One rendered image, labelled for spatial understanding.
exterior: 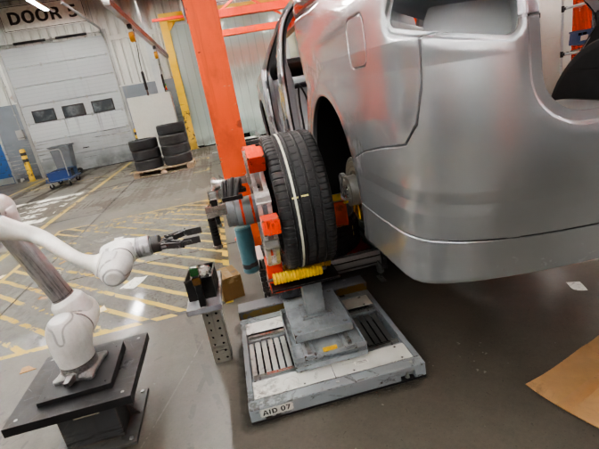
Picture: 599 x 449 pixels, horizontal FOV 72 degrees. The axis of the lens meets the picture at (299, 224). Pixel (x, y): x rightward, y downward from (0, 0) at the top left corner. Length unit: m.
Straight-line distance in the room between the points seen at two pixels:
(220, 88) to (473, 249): 1.60
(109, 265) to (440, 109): 1.29
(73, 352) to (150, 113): 11.28
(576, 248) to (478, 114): 0.48
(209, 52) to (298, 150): 0.81
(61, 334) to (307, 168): 1.26
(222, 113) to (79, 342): 1.31
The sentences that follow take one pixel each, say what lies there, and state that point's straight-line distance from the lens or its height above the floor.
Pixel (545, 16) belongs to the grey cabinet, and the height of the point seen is 1.69.
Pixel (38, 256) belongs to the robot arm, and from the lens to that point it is 2.19.
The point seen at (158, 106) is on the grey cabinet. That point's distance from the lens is 13.00.
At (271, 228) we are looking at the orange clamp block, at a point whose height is 0.85.
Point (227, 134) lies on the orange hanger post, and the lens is 2.35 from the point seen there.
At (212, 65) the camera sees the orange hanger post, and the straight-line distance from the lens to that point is 2.35.
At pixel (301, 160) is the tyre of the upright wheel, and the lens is 1.78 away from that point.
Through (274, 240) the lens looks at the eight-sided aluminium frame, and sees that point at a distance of 1.80.
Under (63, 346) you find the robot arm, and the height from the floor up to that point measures 0.50.
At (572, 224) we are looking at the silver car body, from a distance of 1.27.
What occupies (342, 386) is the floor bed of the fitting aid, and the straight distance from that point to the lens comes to 2.00.
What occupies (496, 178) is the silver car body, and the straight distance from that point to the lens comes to 1.10.
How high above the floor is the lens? 1.36
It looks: 18 degrees down
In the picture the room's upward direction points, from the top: 10 degrees counter-clockwise
